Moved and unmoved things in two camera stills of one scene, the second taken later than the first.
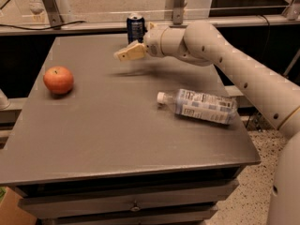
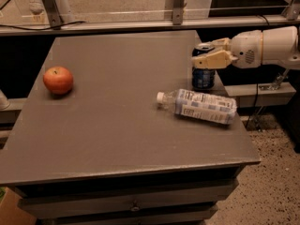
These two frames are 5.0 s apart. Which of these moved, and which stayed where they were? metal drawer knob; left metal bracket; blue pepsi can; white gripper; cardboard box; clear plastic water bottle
Moved: white gripper; blue pepsi can
Stayed: left metal bracket; cardboard box; clear plastic water bottle; metal drawer knob
